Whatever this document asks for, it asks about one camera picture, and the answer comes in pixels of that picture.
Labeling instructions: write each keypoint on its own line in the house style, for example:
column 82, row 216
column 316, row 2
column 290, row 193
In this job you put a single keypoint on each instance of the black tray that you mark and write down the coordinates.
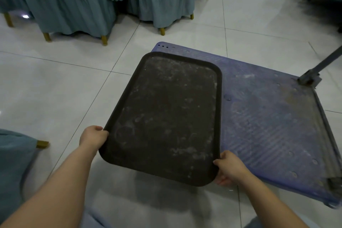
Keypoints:
column 165, row 115

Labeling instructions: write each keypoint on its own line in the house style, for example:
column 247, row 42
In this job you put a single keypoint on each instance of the person's left forearm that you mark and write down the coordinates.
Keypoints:
column 53, row 190

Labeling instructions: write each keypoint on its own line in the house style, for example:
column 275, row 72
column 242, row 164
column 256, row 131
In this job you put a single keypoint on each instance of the person's right hand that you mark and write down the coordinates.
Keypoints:
column 232, row 169

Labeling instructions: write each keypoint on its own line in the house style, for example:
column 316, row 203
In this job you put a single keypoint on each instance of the person's right forearm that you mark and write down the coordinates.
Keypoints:
column 267, row 203

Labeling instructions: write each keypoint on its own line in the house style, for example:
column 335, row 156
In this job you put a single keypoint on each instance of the blue platform cart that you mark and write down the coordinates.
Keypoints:
column 267, row 118

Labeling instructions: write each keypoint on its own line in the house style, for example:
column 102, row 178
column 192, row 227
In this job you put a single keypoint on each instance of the person's left hand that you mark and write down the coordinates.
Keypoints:
column 92, row 137

